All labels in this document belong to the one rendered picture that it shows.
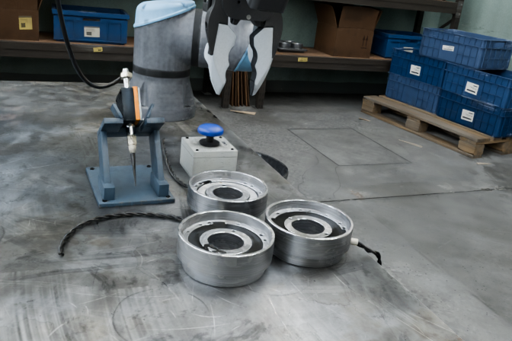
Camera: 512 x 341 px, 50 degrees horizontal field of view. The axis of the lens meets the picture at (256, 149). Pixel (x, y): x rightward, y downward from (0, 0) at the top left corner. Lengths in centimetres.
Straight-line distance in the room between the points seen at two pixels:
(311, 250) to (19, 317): 30
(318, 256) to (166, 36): 60
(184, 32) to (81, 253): 57
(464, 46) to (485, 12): 122
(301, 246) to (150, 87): 58
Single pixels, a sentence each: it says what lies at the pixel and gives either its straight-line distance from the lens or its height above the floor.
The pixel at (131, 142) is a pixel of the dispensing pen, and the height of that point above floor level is 87.
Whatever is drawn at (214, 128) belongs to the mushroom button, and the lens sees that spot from 83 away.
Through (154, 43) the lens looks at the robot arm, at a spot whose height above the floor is 95.
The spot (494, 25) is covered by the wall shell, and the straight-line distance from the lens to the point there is 550.
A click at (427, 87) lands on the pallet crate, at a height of 33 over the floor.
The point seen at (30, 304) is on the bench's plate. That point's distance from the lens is 56.
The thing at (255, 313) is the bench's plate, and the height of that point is 80.
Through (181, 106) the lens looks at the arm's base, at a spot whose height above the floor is 83.
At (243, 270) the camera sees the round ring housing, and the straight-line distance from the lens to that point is 56.
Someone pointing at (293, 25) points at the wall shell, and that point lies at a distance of 512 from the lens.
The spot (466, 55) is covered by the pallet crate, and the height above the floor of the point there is 65.
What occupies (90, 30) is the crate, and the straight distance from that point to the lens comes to 411.
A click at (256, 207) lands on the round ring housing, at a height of 83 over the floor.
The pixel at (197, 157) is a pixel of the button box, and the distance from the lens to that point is 81.
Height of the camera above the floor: 112
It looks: 19 degrees down
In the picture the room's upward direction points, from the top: 7 degrees clockwise
